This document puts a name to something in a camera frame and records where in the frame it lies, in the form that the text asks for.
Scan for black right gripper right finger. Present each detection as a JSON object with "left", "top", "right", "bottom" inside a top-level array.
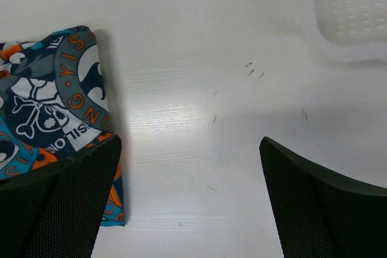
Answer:
[{"left": 259, "top": 137, "right": 386, "bottom": 257}]

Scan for colourful patterned shorts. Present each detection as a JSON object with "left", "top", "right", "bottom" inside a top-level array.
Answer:
[{"left": 0, "top": 24, "right": 126, "bottom": 228}]

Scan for white perforated plastic basket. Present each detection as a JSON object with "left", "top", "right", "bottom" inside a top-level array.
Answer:
[{"left": 302, "top": 0, "right": 386, "bottom": 62}]

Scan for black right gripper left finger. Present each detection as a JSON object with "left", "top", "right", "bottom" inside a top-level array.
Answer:
[{"left": 1, "top": 135, "right": 122, "bottom": 257}]

